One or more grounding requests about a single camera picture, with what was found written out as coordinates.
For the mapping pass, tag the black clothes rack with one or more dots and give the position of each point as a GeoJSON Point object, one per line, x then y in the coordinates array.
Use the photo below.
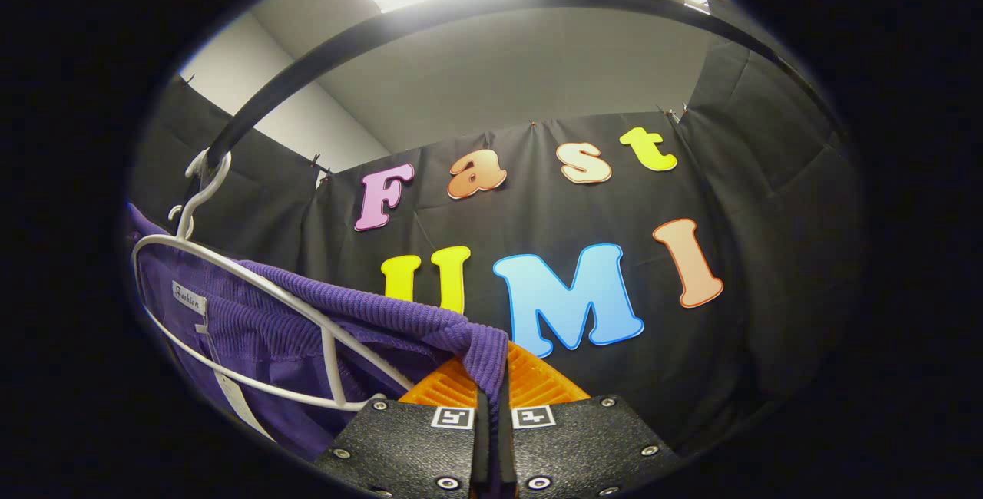
{"type": "Point", "coordinates": [461, 1]}

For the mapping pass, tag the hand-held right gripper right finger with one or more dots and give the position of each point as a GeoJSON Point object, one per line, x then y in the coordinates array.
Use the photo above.
{"type": "Point", "coordinates": [576, 445]}

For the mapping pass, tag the white clothes hanger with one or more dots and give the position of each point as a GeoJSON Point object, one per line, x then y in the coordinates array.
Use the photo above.
{"type": "Point", "coordinates": [332, 361]}

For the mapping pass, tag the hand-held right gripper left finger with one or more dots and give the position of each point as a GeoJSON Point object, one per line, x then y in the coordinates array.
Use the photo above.
{"type": "Point", "coordinates": [415, 445]}

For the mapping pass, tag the black backdrop cloth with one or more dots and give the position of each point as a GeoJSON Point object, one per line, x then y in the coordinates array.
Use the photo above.
{"type": "Point", "coordinates": [253, 184]}
{"type": "Point", "coordinates": [537, 215]}
{"type": "Point", "coordinates": [783, 253]}

